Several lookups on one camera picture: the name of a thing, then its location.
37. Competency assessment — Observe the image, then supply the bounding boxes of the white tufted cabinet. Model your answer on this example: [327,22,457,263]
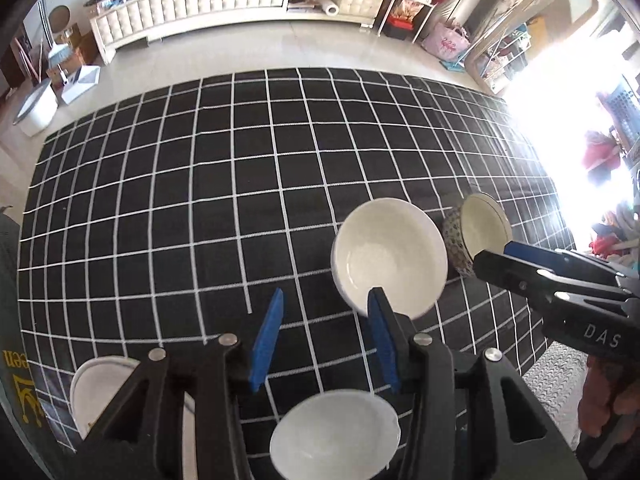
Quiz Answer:
[89,0,392,64]

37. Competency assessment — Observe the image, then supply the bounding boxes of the white mop bucket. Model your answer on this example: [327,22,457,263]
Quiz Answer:
[12,80,59,137]

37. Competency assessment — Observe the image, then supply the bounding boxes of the cardboard box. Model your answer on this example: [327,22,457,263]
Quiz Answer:
[64,24,99,67]

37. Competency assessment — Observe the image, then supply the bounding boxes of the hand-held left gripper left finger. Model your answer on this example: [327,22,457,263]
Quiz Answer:
[75,287,285,480]

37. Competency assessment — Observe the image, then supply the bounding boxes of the dark cloth with yellow print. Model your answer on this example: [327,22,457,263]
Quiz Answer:
[0,205,73,480]

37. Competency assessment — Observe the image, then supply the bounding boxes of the cream white bowl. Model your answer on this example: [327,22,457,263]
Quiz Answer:
[331,198,449,320]

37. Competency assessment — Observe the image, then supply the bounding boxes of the standing arched mirror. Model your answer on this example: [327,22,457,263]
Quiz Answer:
[464,0,601,97]

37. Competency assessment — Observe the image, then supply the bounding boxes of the white bowl with red print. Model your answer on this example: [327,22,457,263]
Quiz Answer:
[269,390,401,480]

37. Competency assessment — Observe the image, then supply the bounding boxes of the brown round wall disc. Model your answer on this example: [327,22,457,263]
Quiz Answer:
[49,5,72,32]

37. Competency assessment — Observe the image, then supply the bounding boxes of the pink bag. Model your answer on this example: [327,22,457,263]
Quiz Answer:
[421,21,472,64]

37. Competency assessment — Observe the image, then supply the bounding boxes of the plain white plate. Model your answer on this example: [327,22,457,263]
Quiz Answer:
[69,355,197,480]

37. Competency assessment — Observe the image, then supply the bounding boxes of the blue plastic basket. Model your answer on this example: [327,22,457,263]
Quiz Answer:
[606,74,640,147]

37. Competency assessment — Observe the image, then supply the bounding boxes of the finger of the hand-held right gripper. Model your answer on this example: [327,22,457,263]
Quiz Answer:
[472,251,632,317]
[503,241,632,281]

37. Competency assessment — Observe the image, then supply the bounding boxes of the hanging pink clothes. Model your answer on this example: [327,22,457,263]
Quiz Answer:
[581,129,623,173]

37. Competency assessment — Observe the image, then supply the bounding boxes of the dark patterned bowl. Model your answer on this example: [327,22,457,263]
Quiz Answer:
[442,193,514,277]

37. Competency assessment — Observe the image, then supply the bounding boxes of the person's right hand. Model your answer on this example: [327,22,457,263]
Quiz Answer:
[576,355,640,453]

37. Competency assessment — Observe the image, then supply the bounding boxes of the white dustpan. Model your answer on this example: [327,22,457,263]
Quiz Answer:
[60,64,102,105]

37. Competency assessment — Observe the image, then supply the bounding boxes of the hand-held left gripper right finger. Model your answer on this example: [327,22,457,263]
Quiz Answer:
[367,287,586,480]

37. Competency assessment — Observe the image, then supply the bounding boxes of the black checked tablecloth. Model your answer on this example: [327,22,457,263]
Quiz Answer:
[17,67,576,480]

